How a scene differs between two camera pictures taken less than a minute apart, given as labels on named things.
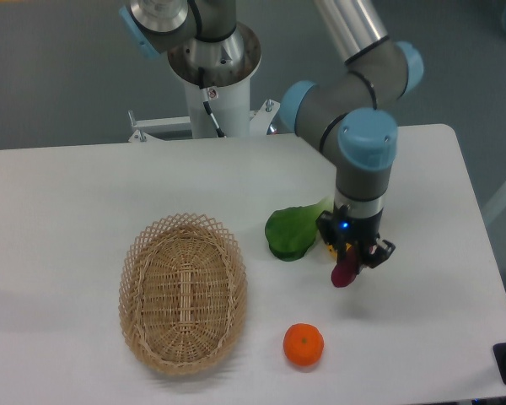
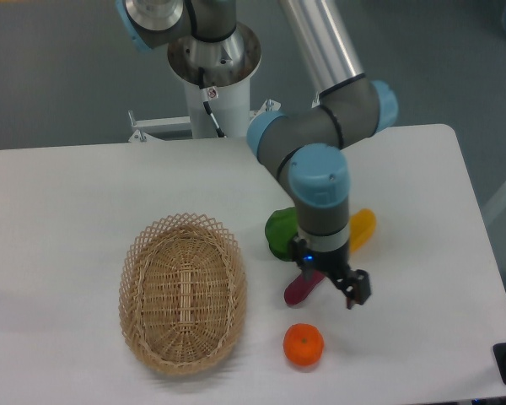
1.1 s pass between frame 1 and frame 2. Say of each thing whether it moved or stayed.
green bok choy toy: stayed
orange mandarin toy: stayed
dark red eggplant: moved
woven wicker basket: stayed
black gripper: moved
